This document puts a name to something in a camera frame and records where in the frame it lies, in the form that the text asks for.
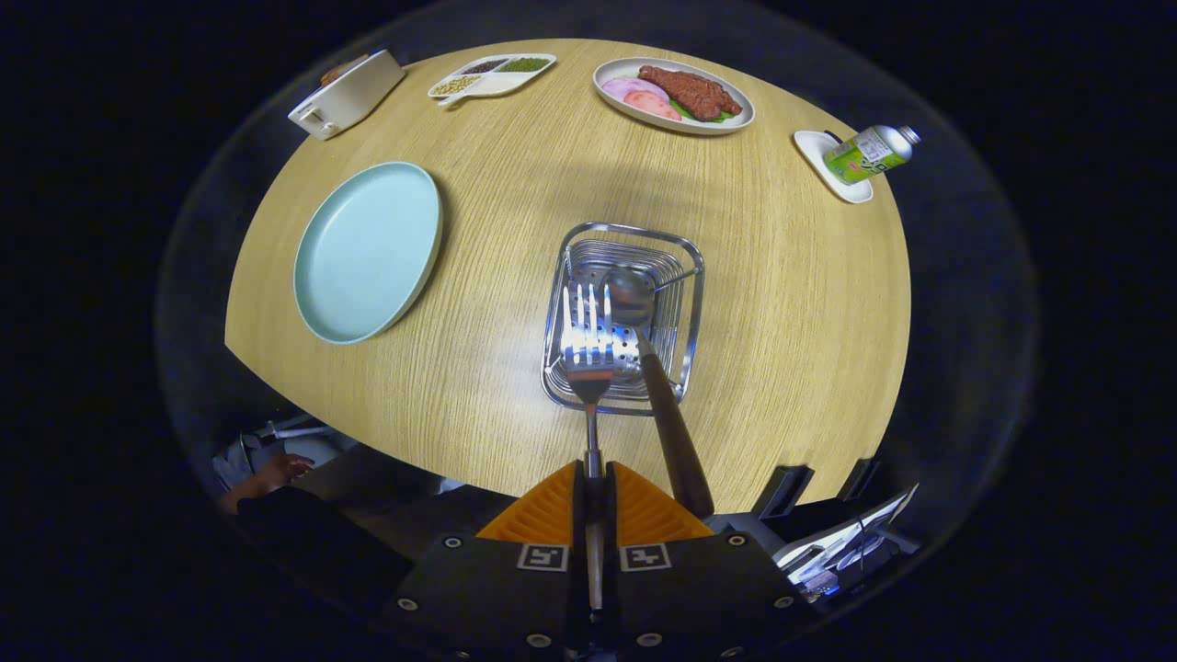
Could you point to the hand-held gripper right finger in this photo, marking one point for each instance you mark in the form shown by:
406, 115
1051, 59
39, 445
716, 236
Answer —
610, 515

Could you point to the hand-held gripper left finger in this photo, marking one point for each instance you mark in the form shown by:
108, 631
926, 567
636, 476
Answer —
579, 515

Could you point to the perforated metal basket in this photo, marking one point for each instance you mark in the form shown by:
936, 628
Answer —
588, 253

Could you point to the white chair base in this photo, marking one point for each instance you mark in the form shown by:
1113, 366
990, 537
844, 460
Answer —
294, 441

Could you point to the light blue round plate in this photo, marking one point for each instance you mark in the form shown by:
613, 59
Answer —
368, 253

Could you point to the green lettuce leaf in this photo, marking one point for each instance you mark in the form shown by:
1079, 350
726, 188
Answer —
680, 111

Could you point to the red ham slice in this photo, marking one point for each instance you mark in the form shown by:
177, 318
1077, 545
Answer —
653, 104

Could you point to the small white tray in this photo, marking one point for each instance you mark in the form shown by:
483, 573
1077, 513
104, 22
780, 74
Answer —
814, 152

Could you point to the pale pink ham slice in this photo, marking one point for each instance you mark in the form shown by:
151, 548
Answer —
625, 88

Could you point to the brown meat steak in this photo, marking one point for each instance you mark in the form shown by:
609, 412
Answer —
690, 90

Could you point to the white divided dish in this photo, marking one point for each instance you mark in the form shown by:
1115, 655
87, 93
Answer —
501, 85

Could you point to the metal bottle with green label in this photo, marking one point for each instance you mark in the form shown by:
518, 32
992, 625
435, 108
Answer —
864, 154

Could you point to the cream round food plate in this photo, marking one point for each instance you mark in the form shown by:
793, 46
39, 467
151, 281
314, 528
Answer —
614, 72

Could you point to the pile of yellow beans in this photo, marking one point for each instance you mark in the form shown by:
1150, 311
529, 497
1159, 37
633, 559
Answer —
455, 85

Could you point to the pile of green beans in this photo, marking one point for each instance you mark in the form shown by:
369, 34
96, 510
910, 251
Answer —
524, 64

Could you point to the pile of dark beans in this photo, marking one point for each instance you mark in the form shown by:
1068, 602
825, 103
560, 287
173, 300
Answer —
483, 66

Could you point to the white toaster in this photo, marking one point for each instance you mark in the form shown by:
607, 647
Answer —
349, 97

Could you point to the brown bread slices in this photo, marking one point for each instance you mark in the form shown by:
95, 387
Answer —
340, 71

